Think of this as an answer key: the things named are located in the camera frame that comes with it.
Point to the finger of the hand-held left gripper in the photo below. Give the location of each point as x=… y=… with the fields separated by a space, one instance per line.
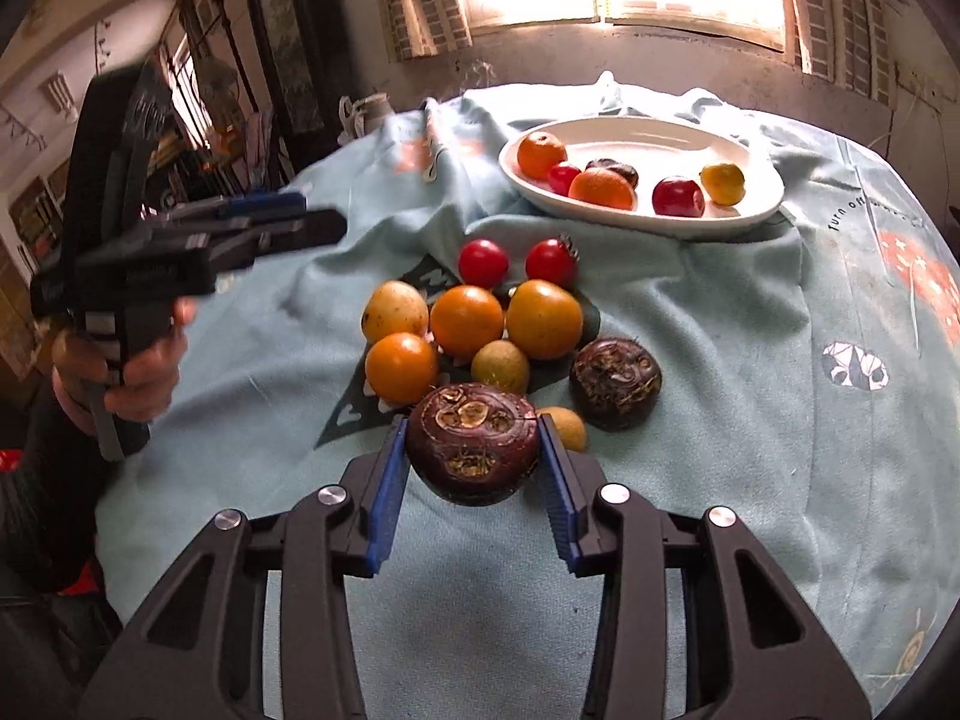
x=262 y=204
x=300 y=232

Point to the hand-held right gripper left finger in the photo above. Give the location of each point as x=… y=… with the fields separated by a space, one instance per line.
x=386 y=499

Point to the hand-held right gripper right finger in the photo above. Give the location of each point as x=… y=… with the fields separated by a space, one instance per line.
x=561 y=499

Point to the small greenish yellow fruit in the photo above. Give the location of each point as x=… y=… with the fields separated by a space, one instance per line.
x=571 y=426
x=501 y=366

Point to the dark purple water chestnut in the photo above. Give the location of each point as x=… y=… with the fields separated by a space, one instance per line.
x=616 y=384
x=616 y=169
x=472 y=442

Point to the yellow oval fruit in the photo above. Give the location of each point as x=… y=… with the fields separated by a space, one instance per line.
x=395 y=311

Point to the smooth round orange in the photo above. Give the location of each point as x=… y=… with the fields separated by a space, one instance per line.
x=466 y=321
x=401 y=367
x=544 y=319

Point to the red cherry tomato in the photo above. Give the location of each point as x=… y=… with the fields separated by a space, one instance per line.
x=551 y=261
x=562 y=178
x=484 y=262

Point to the white oval plate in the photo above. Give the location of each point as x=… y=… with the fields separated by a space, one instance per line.
x=675 y=142

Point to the person's left forearm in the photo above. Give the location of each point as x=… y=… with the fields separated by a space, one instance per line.
x=45 y=495

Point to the person's left hand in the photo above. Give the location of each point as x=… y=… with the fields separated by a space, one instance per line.
x=150 y=390

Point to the white plastic bag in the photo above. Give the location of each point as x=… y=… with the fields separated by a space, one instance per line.
x=346 y=118

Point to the standing fan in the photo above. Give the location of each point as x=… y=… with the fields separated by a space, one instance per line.
x=217 y=82

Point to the white jug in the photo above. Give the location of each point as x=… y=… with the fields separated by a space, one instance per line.
x=373 y=111

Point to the dark framed picture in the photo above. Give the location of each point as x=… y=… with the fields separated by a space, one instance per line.
x=289 y=52

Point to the light blue printed blanket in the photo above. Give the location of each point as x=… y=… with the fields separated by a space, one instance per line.
x=712 y=360

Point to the dimpled mandarin orange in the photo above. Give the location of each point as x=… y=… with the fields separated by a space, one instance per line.
x=602 y=189
x=541 y=154

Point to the dark red round fruit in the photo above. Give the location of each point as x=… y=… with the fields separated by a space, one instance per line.
x=678 y=196

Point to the small yellow citrus fruit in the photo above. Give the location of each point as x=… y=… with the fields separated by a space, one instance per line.
x=723 y=183

